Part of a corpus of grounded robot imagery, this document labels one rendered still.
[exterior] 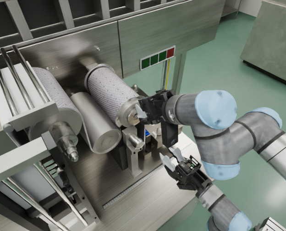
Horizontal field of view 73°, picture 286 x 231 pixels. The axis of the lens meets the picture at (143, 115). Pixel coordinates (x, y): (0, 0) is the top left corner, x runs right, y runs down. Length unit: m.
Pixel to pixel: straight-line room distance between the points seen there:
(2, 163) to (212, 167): 0.41
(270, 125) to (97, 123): 0.52
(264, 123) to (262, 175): 1.78
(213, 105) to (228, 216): 0.41
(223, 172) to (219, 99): 0.16
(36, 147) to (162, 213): 0.61
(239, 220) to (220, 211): 0.05
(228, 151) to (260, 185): 1.78
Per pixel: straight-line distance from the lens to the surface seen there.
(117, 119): 0.69
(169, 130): 0.55
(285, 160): 0.51
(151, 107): 0.54
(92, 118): 0.74
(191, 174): 0.71
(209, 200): 0.70
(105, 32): 0.90
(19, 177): 0.52
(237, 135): 0.46
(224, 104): 0.39
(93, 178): 0.98
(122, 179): 0.96
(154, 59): 1.12
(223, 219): 0.70
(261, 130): 0.51
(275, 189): 2.26
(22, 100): 0.57
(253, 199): 2.12
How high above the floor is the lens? 1.77
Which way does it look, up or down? 47 degrees down
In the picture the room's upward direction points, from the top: straight up
